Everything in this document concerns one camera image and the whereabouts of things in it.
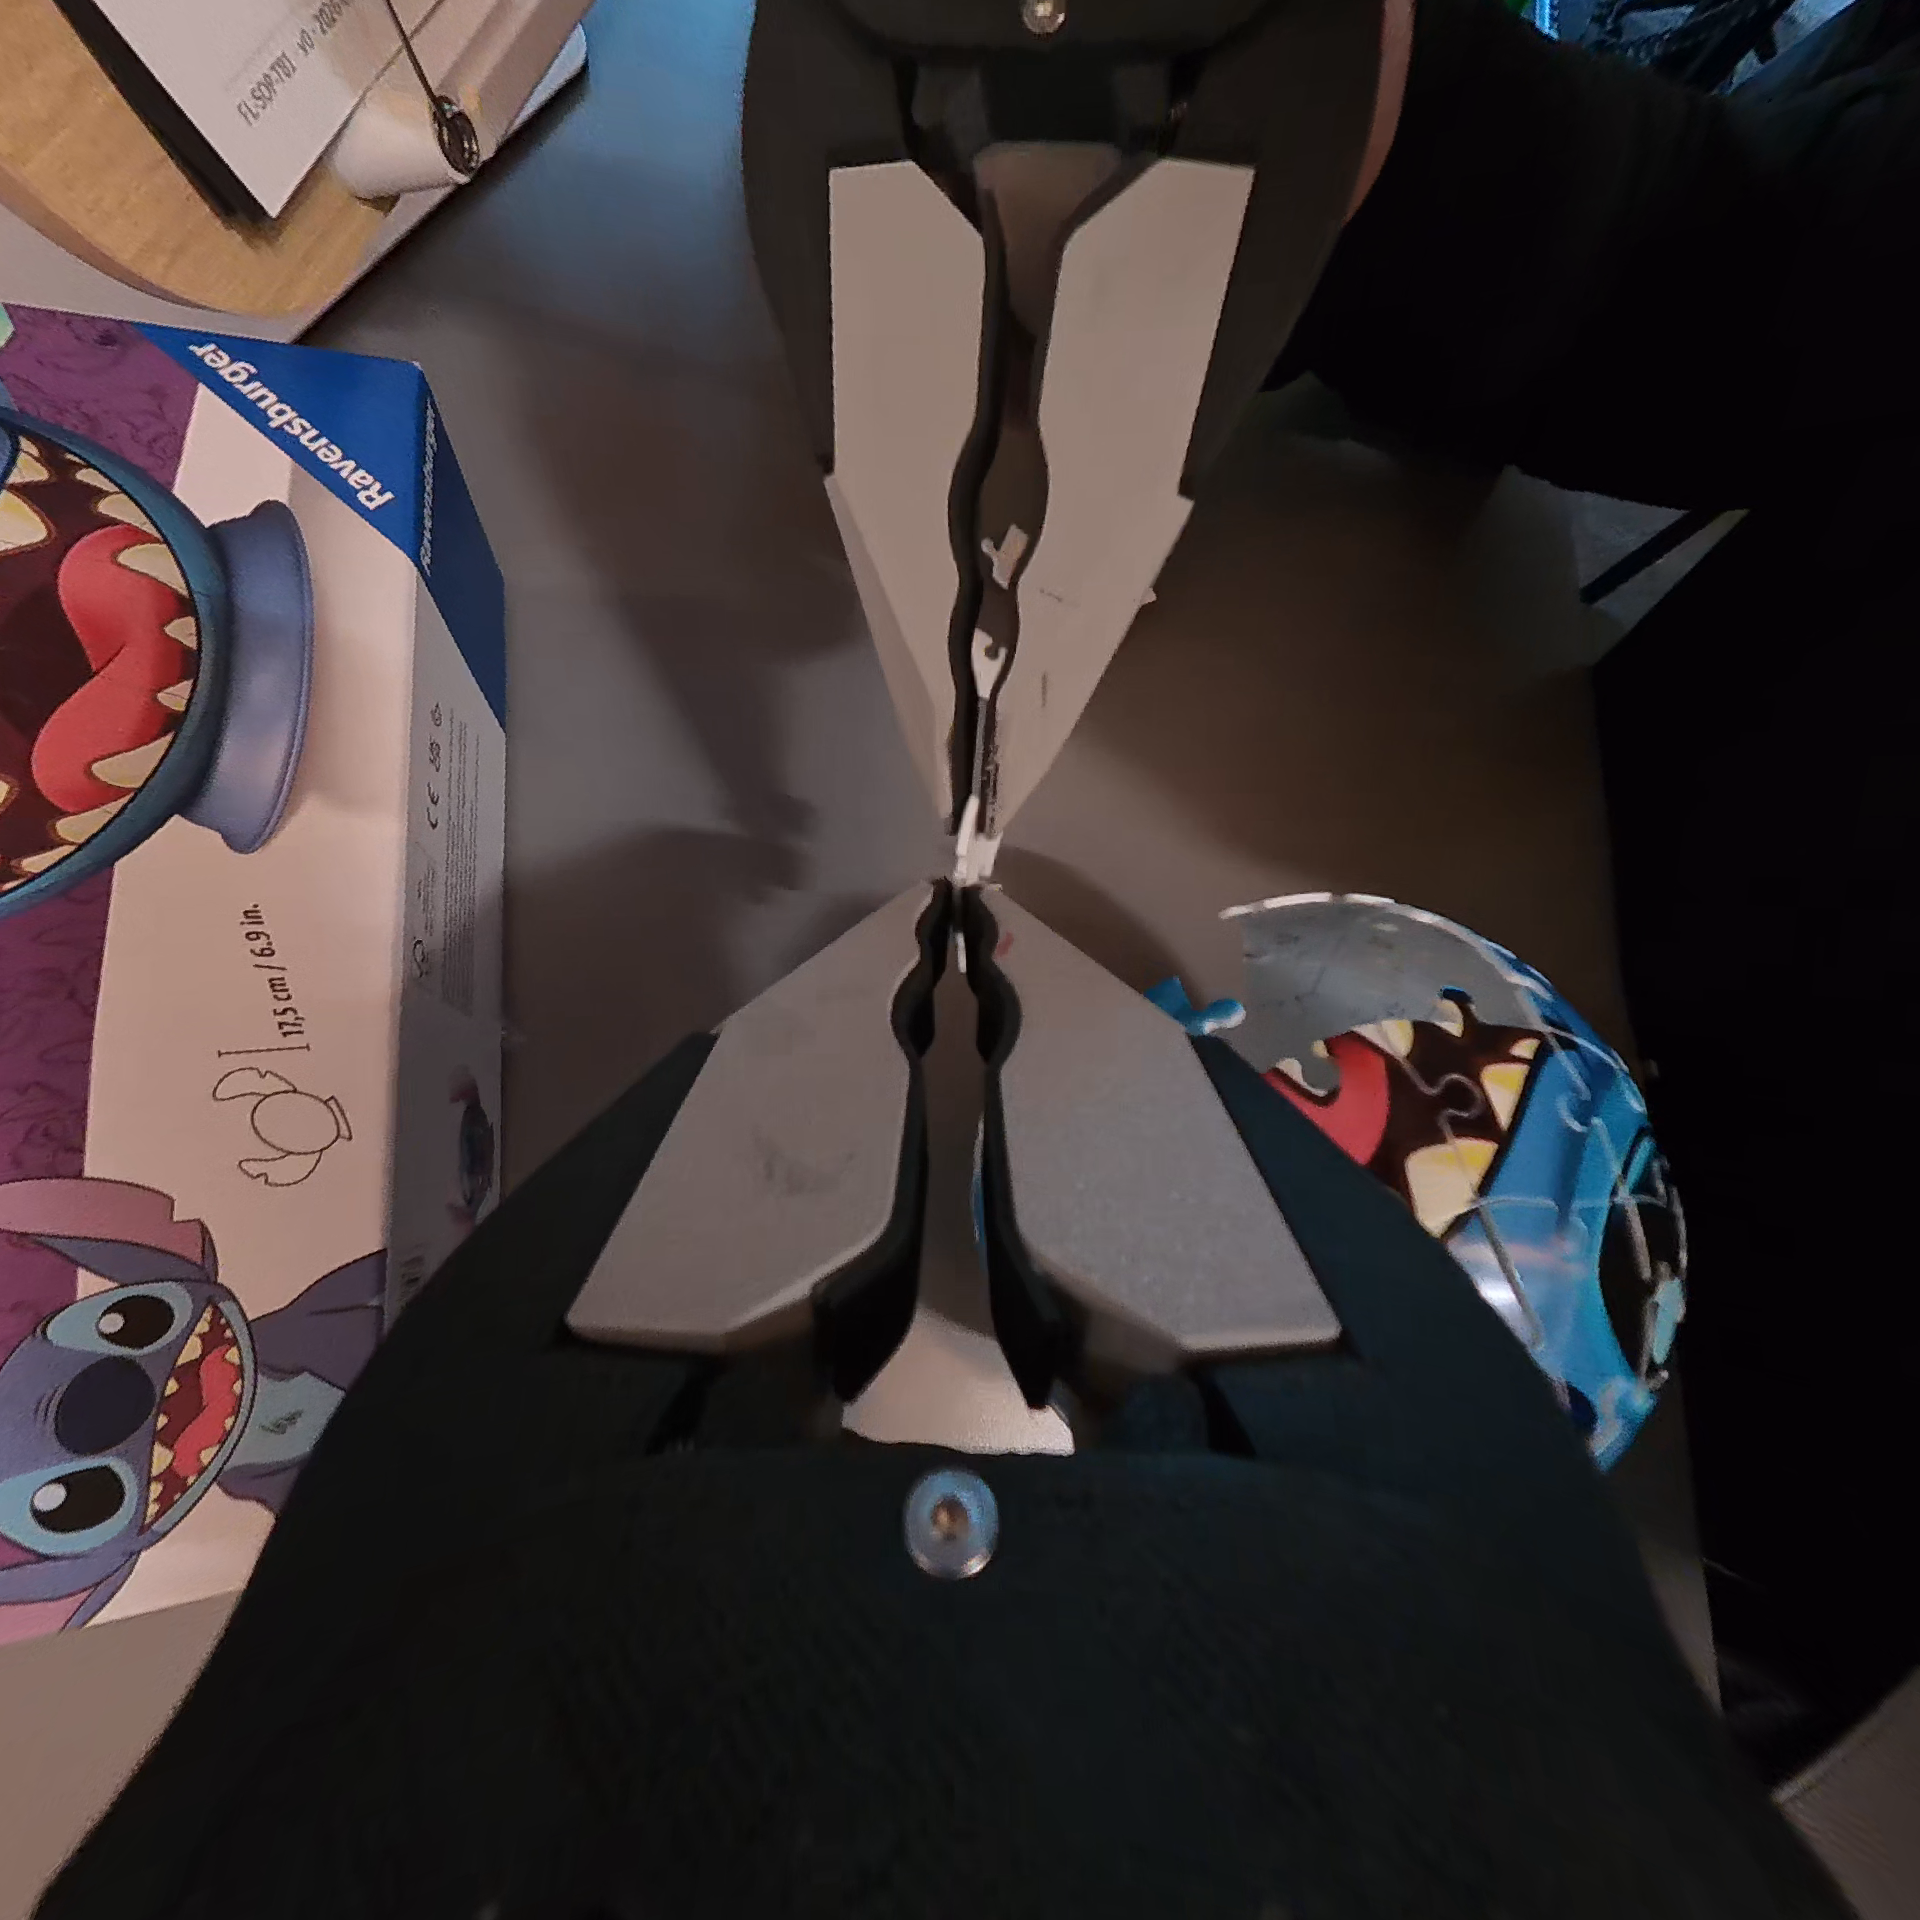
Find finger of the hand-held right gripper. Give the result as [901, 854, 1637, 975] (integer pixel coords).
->
[825, 162, 999, 824]
[978, 152, 1263, 839]

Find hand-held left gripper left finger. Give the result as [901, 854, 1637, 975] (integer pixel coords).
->
[562, 882, 957, 1402]

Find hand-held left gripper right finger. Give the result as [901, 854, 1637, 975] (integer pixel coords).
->
[961, 883, 1345, 1413]

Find blue puzzle ball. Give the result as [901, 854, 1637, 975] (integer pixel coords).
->
[1149, 890, 1690, 1472]

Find white puzzle piece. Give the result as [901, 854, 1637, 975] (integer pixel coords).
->
[944, 526, 1034, 975]

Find printed puzzle box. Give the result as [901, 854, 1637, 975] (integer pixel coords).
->
[0, 299, 510, 1653]

